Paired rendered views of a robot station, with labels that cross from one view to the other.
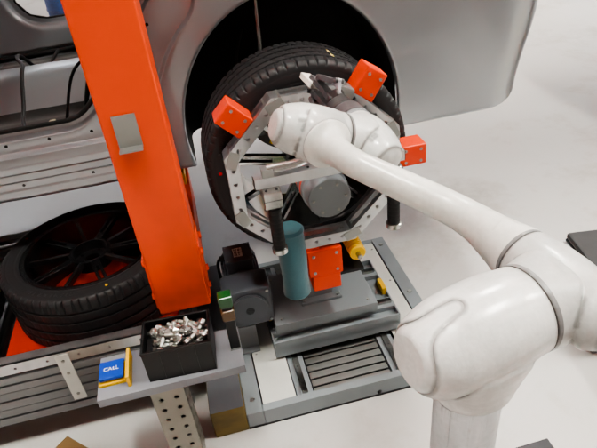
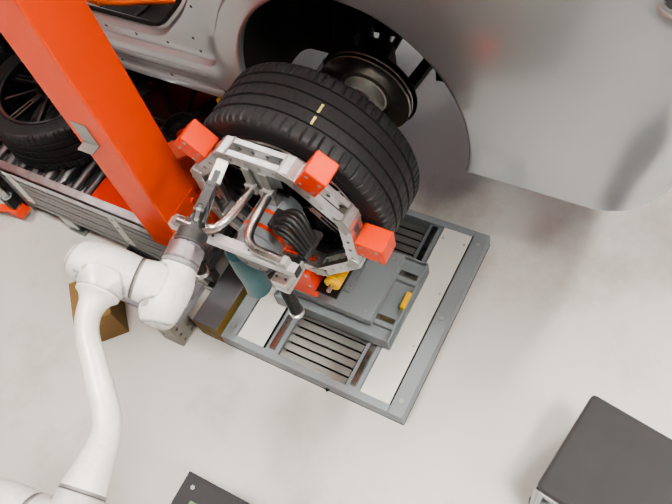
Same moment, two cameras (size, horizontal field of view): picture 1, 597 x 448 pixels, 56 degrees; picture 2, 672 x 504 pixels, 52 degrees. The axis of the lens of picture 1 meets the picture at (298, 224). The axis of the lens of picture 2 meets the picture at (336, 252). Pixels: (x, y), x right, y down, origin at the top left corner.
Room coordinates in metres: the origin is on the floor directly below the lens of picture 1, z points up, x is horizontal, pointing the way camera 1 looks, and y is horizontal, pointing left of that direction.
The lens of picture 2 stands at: (0.89, -1.15, 2.49)
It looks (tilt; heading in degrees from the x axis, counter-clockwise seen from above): 57 degrees down; 53
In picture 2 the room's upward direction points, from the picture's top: 18 degrees counter-clockwise
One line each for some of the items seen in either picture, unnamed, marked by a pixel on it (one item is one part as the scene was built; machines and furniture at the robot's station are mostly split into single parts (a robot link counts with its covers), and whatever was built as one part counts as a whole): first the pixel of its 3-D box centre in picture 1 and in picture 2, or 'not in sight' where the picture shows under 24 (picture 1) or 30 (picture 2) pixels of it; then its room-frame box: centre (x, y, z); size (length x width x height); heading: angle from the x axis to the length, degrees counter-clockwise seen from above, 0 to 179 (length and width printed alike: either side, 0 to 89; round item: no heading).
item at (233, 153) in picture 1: (314, 171); (279, 211); (1.55, -0.07, 0.85); 0.54 x 0.07 x 0.54; 99
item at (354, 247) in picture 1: (347, 234); (348, 256); (1.67, -0.17, 0.51); 0.29 x 0.06 x 0.06; 9
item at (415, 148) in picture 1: (409, 150); (375, 243); (1.61, -0.38, 0.85); 0.09 x 0.08 x 0.07; 99
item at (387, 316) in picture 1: (326, 305); (351, 283); (1.73, -0.07, 0.13); 0.50 x 0.36 x 0.10; 99
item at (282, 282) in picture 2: not in sight; (288, 273); (1.38, -0.27, 0.93); 0.09 x 0.05 x 0.05; 9
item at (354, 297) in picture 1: (314, 270); (336, 256); (1.72, -0.04, 0.32); 0.40 x 0.30 x 0.28; 99
